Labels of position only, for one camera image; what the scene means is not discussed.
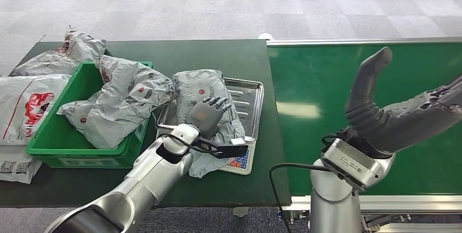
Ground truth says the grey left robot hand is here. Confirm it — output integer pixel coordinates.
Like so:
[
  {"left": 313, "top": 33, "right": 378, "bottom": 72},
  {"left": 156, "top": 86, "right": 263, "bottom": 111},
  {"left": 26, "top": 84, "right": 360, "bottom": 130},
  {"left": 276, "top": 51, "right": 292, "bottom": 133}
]
[{"left": 185, "top": 96, "right": 234, "bottom": 140}]

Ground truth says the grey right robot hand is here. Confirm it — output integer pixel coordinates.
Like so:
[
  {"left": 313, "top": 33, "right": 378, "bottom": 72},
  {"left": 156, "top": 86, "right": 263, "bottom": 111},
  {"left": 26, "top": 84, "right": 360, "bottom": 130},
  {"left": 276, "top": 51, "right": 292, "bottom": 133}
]
[{"left": 344, "top": 46, "right": 462, "bottom": 155}]

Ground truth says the grey package with red dot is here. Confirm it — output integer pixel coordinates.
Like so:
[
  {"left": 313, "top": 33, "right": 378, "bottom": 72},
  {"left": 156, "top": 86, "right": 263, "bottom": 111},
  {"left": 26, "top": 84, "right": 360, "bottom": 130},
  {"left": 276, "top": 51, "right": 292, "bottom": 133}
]
[{"left": 172, "top": 69, "right": 247, "bottom": 179}]

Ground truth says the large crumpled grey package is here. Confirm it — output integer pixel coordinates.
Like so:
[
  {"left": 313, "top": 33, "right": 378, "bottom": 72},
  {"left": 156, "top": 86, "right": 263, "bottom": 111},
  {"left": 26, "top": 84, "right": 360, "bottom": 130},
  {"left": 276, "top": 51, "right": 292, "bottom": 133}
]
[{"left": 57, "top": 54, "right": 178, "bottom": 150}]

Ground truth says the green conveyor belt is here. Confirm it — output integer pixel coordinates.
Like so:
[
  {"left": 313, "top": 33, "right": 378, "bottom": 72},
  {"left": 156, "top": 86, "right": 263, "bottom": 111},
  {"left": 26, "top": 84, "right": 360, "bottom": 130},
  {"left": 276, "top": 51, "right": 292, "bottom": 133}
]
[{"left": 267, "top": 41, "right": 462, "bottom": 197}]

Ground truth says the grey package with red print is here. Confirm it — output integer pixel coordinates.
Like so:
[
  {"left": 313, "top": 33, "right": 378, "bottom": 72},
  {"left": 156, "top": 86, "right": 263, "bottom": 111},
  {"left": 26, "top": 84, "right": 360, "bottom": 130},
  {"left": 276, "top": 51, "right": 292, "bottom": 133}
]
[{"left": 10, "top": 26, "right": 107, "bottom": 77}]

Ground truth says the white package with red logo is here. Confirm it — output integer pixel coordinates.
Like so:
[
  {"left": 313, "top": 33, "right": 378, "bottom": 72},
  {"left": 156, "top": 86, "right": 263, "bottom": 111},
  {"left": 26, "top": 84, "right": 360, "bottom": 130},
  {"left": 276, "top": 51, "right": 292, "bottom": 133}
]
[{"left": 0, "top": 73, "right": 72, "bottom": 146}]

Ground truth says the white package with QR codes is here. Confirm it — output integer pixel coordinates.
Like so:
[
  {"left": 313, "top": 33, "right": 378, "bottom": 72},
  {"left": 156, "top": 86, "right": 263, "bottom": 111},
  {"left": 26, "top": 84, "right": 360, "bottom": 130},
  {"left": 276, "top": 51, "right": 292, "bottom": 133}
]
[{"left": 0, "top": 144, "right": 44, "bottom": 185}]

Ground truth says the steel scale tray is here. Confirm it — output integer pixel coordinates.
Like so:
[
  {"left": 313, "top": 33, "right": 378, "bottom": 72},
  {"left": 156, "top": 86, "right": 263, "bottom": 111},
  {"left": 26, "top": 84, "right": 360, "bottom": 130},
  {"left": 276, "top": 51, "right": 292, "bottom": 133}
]
[{"left": 155, "top": 77, "right": 265, "bottom": 144}]

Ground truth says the white electronic scale body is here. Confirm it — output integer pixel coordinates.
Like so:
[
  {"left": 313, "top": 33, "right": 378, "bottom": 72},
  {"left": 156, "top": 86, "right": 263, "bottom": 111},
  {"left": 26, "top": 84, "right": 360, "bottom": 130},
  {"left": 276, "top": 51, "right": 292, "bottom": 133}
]
[{"left": 218, "top": 140, "right": 257, "bottom": 176}]

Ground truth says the green plastic bin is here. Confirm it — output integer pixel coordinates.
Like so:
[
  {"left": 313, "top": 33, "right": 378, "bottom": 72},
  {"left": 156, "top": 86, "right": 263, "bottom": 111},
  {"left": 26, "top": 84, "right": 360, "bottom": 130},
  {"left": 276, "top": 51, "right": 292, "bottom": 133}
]
[{"left": 25, "top": 60, "right": 155, "bottom": 170}]

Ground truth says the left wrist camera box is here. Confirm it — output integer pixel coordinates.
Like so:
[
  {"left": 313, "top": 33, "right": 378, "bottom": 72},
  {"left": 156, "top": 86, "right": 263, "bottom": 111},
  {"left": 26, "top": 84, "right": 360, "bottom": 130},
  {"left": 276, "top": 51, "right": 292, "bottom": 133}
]
[{"left": 190, "top": 137, "right": 250, "bottom": 160}]

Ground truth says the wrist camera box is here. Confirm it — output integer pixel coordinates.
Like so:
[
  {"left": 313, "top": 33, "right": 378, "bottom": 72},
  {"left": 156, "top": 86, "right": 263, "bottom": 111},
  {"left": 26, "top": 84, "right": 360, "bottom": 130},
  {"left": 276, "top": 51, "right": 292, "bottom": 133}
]
[
  {"left": 319, "top": 137, "right": 397, "bottom": 193},
  {"left": 190, "top": 137, "right": 250, "bottom": 160}
]

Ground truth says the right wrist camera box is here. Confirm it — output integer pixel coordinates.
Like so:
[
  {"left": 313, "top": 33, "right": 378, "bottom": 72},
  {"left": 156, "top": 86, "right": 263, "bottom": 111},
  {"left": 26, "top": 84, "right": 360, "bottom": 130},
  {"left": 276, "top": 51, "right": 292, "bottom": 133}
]
[{"left": 319, "top": 137, "right": 397, "bottom": 193}]

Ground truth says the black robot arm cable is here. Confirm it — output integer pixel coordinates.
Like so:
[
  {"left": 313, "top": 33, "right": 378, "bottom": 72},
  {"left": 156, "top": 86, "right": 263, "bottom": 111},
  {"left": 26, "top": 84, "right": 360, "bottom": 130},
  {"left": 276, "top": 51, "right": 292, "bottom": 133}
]
[{"left": 269, "top": 162, "right": 333, "bottom": 233}]

